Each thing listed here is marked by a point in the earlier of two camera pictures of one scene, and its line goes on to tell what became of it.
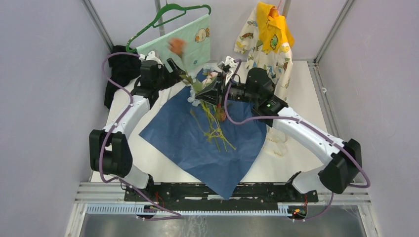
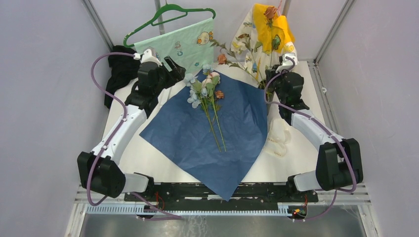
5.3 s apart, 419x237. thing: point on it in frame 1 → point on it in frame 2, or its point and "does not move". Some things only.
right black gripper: [212, 94] → [282, 74]
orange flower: [179, 46] → [231, 59]
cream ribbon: [274, 143] does not move
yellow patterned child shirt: [266, 39] does not move
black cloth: [123, 67] does not move
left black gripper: [177, 72] does not move
